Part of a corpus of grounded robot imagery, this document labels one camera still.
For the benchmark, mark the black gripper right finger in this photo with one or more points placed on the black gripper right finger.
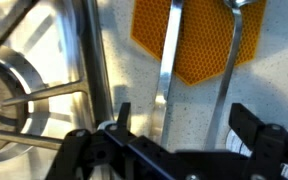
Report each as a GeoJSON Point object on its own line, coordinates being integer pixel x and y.
{"type": "Point", "coordinates": [270, 146]}

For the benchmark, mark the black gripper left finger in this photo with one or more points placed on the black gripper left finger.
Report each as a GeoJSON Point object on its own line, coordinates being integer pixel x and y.
{"type": "Point", "coordinates": [124, 116]}

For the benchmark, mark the slotted silver serving spoon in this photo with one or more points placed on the slotted silver serving spoon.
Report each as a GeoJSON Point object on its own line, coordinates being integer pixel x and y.
{"type": "Point", "coordinates": [230, 66]}

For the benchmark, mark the orange hexagonal silicone mat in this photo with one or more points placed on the orange hexagonal silicone mat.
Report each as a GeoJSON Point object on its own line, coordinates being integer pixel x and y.
{"type": "Point", "coordinates": [200, 40]}

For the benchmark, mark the black cast iron stove grate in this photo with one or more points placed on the black cast iron stove grate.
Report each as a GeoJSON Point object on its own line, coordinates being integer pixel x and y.
{"type": "Point", "coordinates": [50, 90]}

